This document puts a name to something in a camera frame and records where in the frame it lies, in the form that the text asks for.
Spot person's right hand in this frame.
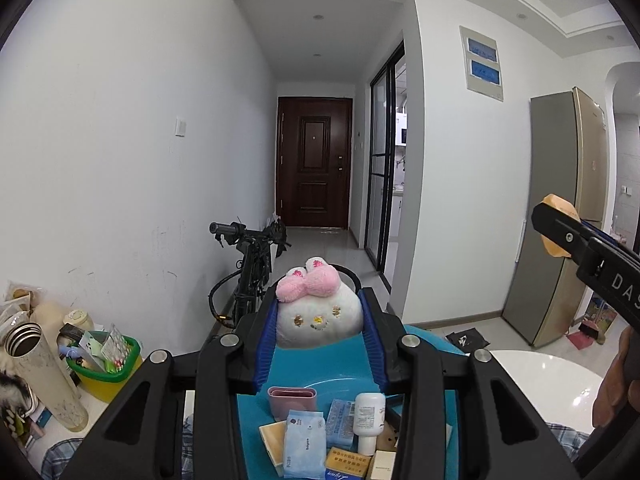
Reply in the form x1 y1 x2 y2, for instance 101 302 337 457
594 325 640 428

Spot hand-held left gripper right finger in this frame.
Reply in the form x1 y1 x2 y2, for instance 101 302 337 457
357 287 581 480

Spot brown cardboard box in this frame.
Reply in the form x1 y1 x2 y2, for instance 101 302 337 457
375 422 401 453

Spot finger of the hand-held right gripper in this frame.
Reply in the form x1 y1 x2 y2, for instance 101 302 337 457
579 221 629 250
530 201 596 261

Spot cream floral cup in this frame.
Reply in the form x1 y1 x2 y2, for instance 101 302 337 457
5 322 83 431

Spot blue wet wipes packet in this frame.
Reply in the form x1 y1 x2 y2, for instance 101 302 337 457
283 410 327 479

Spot bunch of small packets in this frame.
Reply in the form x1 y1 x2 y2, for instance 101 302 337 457
67 325 133 376

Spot colourful boxes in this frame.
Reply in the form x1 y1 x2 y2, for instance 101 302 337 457
582 294 618 333

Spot black bag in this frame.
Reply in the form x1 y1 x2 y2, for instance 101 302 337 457
445 329 488 352

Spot amber soap piece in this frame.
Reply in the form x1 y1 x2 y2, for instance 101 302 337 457
542 193 582 259

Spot dark brown door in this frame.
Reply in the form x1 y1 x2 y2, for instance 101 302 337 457
276 96 354 229

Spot black framed glass door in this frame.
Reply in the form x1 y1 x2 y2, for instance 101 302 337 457
364 40 407 281

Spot yellow plastic container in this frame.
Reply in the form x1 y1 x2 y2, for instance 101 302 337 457
66 335 143 403

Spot white plush bunny pink bow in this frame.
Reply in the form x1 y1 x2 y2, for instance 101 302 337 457
274 256 363 351

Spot blue plaid cloth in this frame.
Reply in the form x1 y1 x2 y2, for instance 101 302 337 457
40 402 591 480

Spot grey blue box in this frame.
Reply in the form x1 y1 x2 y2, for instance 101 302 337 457
320 467 372 480

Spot gold refrigerator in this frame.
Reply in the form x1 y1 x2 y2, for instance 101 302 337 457
501 86 618 350

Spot grey wall panel blue screens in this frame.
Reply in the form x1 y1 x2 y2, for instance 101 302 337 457
459 25 505 102

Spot white lotion bottle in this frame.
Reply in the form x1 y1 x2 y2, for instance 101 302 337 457
353 392 387 457

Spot red dustpan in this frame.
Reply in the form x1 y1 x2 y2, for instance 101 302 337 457
567 320 606 352

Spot pink rectangular box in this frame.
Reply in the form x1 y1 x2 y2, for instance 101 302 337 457
267 386 319 422

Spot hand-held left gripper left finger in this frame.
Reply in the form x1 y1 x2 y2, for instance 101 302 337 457
59 299 281 480

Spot yellow box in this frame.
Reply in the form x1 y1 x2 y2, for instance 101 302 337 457
325 447 375 473

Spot light blue barcode packet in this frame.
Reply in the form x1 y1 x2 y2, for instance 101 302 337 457
325 399 357 448

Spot cream lidded jar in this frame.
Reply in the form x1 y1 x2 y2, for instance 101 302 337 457
62 310 96 333

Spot pile of plush toys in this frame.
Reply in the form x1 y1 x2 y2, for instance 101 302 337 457
0 300 66 418

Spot blue plastic basin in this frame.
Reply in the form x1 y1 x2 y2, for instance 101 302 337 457
235 324 471 480

